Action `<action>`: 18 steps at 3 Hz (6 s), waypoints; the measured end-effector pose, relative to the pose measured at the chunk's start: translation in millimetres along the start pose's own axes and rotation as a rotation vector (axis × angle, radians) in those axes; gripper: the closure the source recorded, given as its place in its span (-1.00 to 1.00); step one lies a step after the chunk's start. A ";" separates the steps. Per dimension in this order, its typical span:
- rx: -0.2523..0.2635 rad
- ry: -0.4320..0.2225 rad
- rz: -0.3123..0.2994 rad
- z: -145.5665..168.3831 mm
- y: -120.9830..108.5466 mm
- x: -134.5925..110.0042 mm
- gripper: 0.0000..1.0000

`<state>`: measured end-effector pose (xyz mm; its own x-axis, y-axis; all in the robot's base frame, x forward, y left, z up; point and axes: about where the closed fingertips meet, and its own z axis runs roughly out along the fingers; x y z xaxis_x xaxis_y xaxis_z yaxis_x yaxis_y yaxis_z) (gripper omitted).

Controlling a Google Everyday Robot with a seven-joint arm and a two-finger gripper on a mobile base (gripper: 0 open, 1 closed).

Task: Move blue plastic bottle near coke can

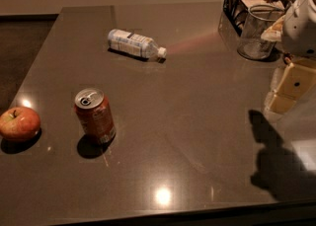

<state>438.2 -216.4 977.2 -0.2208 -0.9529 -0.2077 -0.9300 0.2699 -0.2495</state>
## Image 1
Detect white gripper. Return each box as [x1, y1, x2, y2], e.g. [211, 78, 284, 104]
[261, 0, 316, 114]

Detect blue plastic water bottle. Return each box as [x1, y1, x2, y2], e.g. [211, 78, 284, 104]
[108, 29, 167, 59]

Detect red coke can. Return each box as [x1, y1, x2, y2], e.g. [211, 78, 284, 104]
[74, 88, 116, 144]

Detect clear glass jar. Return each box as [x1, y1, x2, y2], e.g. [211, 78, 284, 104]
[237, 4, 283, 60]

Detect red apple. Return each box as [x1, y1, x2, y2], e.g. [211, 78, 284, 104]
[0, 107, 40, 142]

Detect black wire basket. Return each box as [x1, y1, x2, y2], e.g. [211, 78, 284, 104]
[223, 0, 290, 36]

